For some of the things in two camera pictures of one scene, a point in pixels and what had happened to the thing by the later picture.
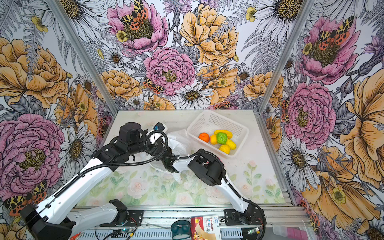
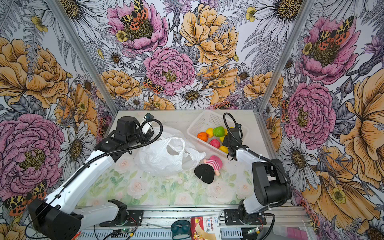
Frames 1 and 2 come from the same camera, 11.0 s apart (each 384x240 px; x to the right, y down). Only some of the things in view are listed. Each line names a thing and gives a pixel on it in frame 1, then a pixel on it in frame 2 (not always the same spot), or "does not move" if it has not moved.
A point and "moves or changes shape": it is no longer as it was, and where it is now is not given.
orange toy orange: (204, 136) does not move
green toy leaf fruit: (221, 138) moves or changes shape
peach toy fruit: (213, 139) → (210, 132)
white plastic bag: (178, 142) moves or changes shape
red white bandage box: (206, 227) does not move
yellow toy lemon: (225, 148) does not move
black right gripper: (169, 150) → (225, 141)
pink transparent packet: (290, 233) does not move
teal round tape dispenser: (180, 229) does not move
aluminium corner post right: (305, 8) does not move
